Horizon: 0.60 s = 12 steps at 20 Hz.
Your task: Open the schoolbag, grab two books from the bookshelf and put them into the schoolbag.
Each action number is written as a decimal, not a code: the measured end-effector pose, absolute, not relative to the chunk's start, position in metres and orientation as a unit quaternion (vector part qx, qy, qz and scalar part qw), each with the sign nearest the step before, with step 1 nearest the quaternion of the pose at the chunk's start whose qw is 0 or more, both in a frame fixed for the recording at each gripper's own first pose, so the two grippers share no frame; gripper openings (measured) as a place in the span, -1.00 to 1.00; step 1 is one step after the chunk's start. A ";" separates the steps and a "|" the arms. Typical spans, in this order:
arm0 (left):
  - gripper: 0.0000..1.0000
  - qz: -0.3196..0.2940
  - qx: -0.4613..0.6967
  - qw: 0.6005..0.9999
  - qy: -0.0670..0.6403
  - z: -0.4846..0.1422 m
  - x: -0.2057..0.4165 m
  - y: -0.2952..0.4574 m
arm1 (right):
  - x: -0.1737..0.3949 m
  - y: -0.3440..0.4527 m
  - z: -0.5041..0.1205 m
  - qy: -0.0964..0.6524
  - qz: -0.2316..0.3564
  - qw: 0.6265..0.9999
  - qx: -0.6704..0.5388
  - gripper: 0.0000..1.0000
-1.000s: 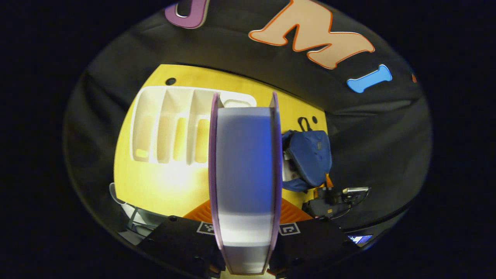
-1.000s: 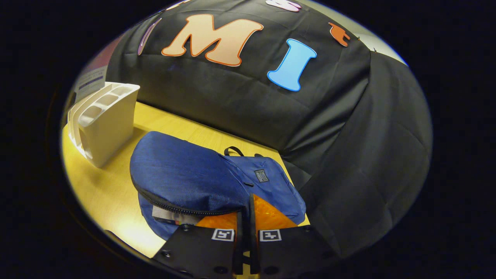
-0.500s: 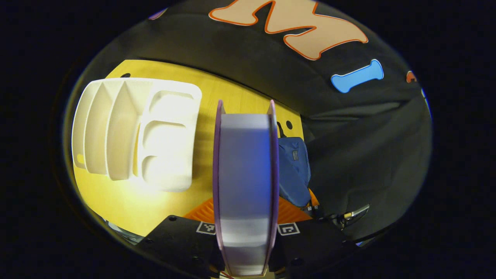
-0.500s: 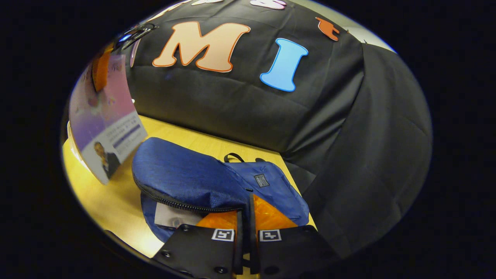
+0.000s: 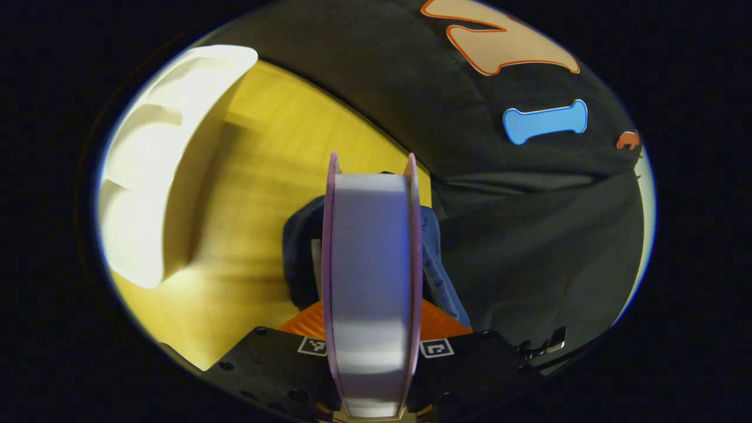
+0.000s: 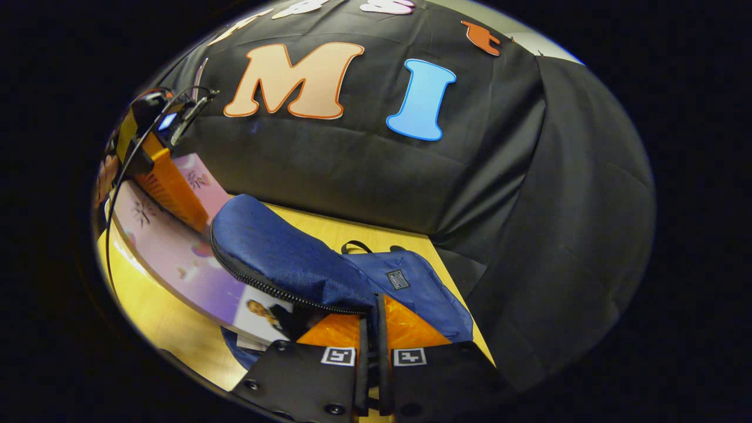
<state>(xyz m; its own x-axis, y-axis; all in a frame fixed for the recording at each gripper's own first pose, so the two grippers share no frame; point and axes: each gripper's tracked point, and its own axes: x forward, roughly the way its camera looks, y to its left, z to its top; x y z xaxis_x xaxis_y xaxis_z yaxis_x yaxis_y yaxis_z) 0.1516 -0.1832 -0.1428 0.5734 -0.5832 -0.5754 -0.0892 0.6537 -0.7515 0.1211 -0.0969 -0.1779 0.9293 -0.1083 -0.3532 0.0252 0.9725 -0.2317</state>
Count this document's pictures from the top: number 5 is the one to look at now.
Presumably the black backdrop cloth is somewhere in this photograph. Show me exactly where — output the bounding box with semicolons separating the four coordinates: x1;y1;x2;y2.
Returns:
194;0;653;353

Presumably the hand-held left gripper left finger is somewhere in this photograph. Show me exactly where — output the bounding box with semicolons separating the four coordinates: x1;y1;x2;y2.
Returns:
203;300;341;421

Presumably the blue schoolbag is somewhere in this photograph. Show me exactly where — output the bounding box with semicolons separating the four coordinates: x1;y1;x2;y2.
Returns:
282;172;472;328

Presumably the white bookshelf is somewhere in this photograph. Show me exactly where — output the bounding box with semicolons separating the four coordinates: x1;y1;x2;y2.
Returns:
97;44;259;290

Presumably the pink book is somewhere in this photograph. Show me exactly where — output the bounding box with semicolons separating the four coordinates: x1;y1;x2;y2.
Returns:
322;152;424;419

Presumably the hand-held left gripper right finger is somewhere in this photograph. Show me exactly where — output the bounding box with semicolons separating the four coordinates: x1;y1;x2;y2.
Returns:
411;300;529;418

